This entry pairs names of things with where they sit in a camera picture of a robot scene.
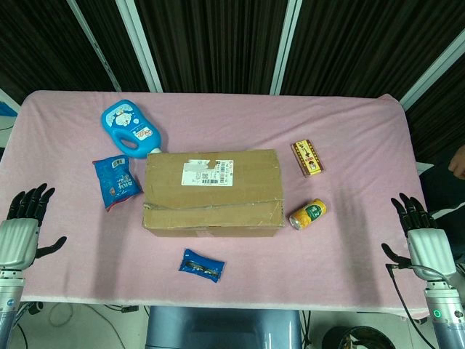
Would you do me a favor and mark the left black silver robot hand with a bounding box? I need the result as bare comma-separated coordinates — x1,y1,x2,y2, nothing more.
0,183,68,272

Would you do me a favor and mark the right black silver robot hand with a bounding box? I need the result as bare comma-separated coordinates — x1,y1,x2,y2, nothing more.
381,192,457,281

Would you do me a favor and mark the large brown cardboard box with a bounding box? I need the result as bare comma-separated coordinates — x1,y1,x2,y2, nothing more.
141,148,286,238

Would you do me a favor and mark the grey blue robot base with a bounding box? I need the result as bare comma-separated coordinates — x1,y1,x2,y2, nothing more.
145,305,303,349

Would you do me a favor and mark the person in dark clothes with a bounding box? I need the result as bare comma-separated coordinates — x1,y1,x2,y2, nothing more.
421,153,465,222

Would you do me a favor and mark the blue snack bag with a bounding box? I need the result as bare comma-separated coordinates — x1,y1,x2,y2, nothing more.
92,154,143,213

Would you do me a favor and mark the black round bin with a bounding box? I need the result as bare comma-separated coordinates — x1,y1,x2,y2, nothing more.
321,325,395,349

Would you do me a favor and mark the yellow drink can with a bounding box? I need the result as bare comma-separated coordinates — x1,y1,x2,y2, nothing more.
289,198,328,231

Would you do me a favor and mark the red yellow small box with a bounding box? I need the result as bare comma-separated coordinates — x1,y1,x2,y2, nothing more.
290,139,326,178

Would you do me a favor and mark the small blue packet black stripe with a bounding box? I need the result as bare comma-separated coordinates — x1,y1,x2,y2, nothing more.
177,248,226,284

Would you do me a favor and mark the pink tablecloth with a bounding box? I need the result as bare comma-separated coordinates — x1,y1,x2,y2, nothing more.
0,89,437,316

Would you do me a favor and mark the black cable of right hand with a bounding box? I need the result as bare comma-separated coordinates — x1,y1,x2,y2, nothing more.
385,262,453,323

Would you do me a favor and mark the blue detergent bottle with handle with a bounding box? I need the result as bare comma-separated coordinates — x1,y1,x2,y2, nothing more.
100,100,169,159

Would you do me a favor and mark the white slanted partition post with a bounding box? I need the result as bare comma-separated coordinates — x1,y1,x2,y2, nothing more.
397,27,465,111

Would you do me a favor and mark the thin grey partition post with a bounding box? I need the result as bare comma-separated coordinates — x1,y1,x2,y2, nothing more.
67,0,121,92

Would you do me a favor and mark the wide white partition post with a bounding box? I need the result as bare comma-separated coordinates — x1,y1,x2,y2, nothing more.
116,0,163,94

